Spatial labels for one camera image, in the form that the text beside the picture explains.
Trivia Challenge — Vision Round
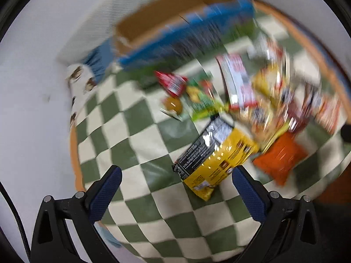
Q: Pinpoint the orange snack bag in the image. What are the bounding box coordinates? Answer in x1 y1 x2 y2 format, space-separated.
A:
253 132 308 186

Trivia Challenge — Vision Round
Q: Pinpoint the yellow black snack bag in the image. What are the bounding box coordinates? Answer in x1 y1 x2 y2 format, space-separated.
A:
172 116 259 201

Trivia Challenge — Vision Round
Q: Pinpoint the red white spicy strip packet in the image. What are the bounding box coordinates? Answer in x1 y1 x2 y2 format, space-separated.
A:
216 53 258 110

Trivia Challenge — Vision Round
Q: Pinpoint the green fruit candy bag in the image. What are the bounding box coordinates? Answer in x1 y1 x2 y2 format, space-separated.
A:
179 71 226 122

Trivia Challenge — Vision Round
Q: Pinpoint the clear packet with brown cake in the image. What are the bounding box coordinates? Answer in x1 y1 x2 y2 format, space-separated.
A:
160 96 187 121

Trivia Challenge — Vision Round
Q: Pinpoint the small red snack packet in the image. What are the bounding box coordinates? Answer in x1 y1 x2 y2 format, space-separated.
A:
155 71 188 98

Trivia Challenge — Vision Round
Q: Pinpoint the green white checkered mat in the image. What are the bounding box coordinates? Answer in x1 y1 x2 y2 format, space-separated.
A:
68 2 351 263

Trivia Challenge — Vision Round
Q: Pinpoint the pile of mixed snack bags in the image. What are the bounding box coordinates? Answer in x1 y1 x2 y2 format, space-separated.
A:
246 32 343 154

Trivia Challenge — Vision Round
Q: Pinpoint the bear print pillow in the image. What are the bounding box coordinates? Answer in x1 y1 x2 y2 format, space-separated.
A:
66 64 98 125

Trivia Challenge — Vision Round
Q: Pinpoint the blue bed sheet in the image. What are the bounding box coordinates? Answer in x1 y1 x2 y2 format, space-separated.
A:
82 38 117 83

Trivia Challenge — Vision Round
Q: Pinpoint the white quilted blanket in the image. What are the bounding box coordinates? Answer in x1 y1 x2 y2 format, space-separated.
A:
56 0 176 67

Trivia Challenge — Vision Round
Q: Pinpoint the cardboard box with blue print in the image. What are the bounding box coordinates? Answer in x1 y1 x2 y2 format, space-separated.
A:
111 0 257 87

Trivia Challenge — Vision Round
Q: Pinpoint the black cable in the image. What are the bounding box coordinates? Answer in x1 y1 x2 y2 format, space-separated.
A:
0 181 32 263

